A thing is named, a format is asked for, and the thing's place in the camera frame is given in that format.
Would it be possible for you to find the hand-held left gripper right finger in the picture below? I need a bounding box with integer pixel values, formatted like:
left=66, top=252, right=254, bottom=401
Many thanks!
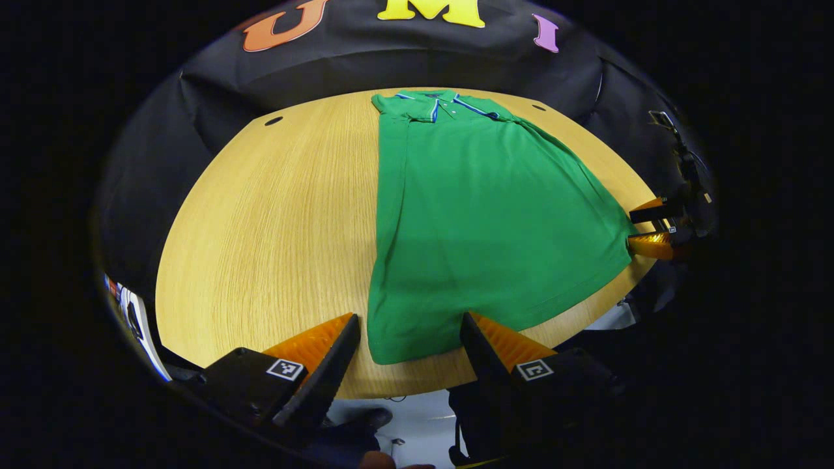
left=459, top=311, right=626, bottom=424

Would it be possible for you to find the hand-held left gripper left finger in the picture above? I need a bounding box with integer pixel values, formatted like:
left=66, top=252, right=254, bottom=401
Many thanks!
left=173, top=313, right=361, bottom=431

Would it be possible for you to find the green T-shirt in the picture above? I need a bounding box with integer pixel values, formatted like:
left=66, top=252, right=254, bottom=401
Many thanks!
left=366, top=89, right=639, bottom=365

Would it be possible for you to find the white printed board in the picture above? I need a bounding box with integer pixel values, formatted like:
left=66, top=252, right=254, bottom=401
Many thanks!
left=104, top=274, right=171, bottom=382

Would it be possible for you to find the black backdrop cloth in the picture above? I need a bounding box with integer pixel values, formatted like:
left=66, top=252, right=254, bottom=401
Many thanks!
left=98, top=0, right=691, bottom=313

